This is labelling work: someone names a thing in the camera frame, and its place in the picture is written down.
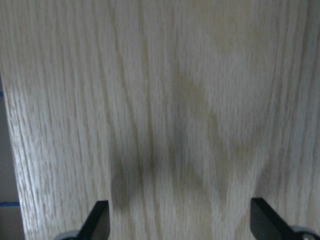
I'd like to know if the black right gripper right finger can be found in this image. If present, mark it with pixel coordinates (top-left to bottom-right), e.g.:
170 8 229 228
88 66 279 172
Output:
250 198 300 240

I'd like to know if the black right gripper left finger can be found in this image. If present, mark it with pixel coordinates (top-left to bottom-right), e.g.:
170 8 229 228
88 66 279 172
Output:
77 200 111 240

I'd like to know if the light wooden drawer cabinet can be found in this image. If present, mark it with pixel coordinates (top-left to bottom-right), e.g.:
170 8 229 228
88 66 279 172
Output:
0 0 320 240

